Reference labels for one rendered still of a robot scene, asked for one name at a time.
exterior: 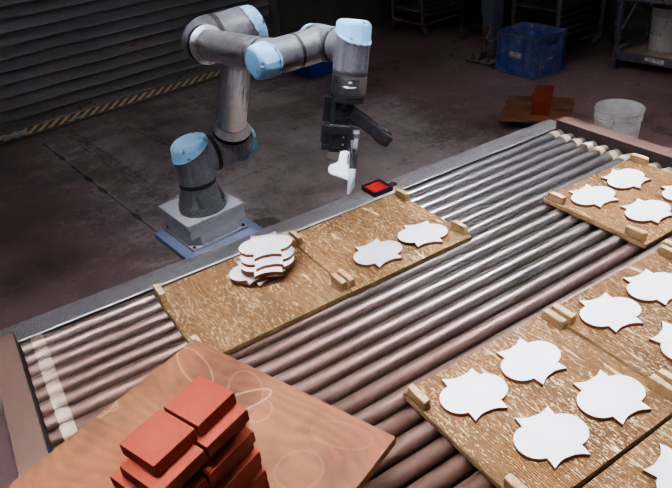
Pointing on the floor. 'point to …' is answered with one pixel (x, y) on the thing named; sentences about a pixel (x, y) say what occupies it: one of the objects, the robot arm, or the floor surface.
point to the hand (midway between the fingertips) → (349, 185)
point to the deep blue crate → (531, 50)
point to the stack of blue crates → (315, 70)
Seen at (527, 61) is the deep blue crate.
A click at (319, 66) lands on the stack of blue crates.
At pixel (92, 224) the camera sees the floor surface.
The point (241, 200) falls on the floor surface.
